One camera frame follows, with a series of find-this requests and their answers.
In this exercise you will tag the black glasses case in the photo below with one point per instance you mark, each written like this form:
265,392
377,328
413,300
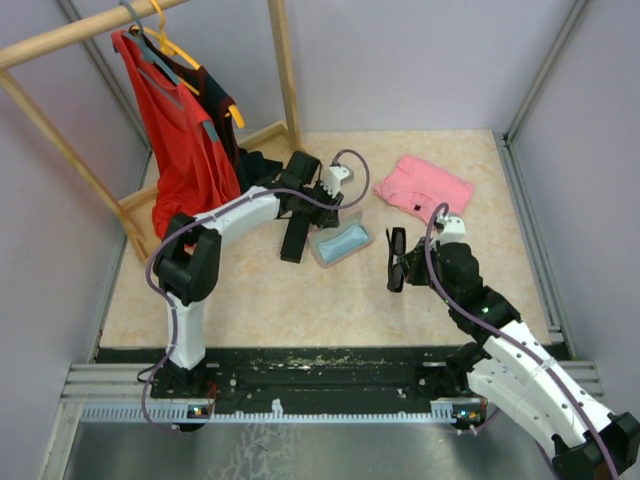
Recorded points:
295,237

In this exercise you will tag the yellow clothes hanger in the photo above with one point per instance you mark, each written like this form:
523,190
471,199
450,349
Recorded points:
169,48

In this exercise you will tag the black sunglasses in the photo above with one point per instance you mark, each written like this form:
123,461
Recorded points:
396,241

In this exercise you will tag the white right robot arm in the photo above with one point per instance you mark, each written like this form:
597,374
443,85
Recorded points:
507,366

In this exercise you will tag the pink glasses case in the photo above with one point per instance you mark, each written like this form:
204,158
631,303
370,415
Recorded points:
314,238

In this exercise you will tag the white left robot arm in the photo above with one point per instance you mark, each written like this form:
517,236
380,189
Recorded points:
187,266

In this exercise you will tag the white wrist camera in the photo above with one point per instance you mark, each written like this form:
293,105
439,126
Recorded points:
334,177
450,228

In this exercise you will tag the red tank top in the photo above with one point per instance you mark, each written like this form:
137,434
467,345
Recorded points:
195,175

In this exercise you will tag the dark navy garment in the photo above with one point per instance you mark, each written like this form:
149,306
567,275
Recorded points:
251,168

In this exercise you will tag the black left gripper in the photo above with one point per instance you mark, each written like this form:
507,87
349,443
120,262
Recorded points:
325,218

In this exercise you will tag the grey clothes hanger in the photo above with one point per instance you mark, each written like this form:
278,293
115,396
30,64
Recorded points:
150,57

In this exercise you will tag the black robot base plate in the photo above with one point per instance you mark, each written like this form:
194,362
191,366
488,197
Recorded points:
306,385

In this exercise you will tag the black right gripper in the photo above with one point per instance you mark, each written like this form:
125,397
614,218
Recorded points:
412,262

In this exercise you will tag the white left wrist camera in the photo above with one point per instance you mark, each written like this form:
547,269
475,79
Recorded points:
334,177

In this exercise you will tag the pink folded t-shirt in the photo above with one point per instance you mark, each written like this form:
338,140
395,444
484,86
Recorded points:
416,186

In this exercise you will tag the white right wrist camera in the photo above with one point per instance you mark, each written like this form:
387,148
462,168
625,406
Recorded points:
450,228

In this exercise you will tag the wooden clothes rack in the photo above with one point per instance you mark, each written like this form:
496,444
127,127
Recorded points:
134,211

